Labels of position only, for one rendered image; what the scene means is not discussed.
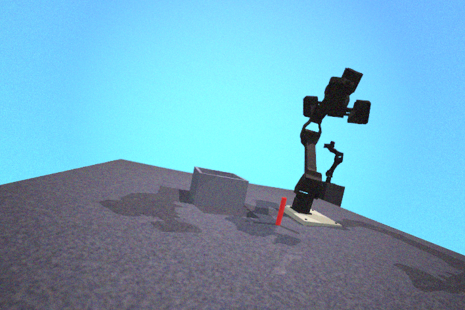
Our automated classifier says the red peg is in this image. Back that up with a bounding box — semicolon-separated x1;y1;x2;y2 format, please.
276;197;287;225

